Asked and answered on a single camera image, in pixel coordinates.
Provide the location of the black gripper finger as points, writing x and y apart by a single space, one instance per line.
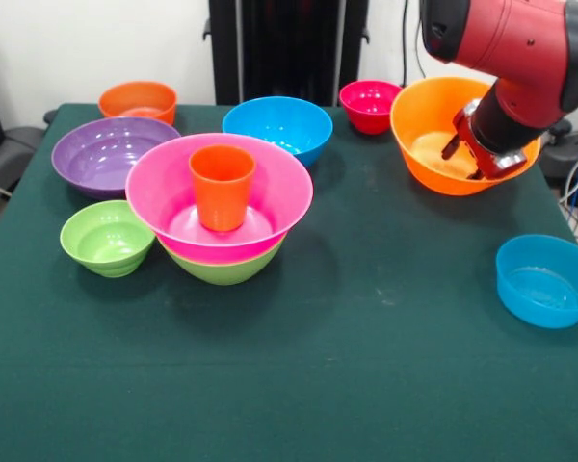
450 146
474 175

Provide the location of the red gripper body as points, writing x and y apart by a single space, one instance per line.
486 168

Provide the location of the large orange bowl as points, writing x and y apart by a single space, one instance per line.
414 144

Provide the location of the orange cup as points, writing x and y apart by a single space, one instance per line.
221 187

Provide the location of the medium green bowl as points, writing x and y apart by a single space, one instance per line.
226 272

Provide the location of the large pink bowl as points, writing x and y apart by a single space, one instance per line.
164 192

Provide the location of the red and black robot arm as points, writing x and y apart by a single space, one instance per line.
510 48

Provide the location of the black chair base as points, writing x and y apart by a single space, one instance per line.
568 159
19 144

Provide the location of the small pink-red bowl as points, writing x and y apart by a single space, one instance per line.
366 103

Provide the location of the small blue bowl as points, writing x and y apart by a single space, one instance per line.
544 289

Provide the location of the medium blue bowl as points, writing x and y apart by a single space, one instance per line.
277 125

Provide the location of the dark green tablecloth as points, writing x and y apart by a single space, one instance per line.
270 361

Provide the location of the small orange bowl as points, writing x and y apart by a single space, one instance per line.
139 96

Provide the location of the purple bowl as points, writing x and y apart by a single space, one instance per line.
96 159

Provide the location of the small green bowl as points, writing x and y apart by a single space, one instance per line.
103 238

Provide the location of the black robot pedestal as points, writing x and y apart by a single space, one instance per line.
289 48

